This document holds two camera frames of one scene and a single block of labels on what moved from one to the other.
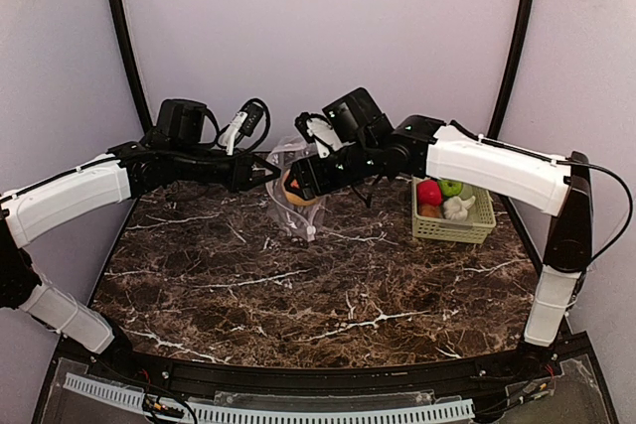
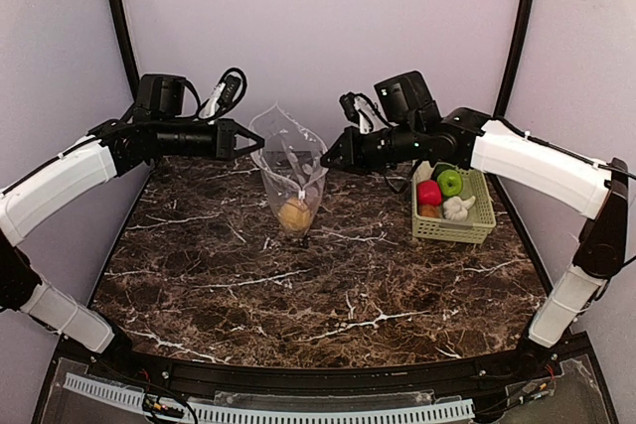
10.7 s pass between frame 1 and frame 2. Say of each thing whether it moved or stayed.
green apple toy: stayed
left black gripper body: moved
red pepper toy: stayed
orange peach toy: moved
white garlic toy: stayed
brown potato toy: stayed
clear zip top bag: moved
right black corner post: stayed
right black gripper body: moved
